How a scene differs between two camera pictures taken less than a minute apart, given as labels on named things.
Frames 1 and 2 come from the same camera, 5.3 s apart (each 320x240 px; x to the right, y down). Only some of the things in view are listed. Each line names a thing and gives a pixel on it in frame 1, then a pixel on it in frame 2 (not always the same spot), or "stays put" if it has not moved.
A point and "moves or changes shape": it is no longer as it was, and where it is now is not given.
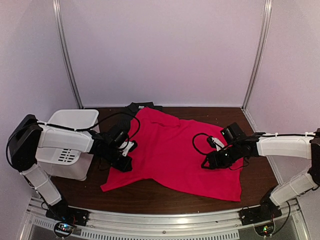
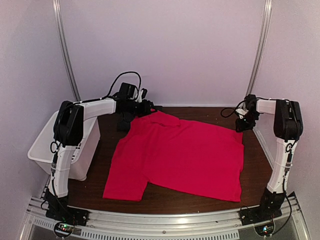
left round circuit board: [63, 229] stays put
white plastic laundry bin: [66, 163] stays put
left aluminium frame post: [59, 25] stays put
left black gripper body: [116, 163] → [139, 111]
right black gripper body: [226, 161] → [249, 123]
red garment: [169, 148] moves or changes shape
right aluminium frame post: [263, 39] stays put
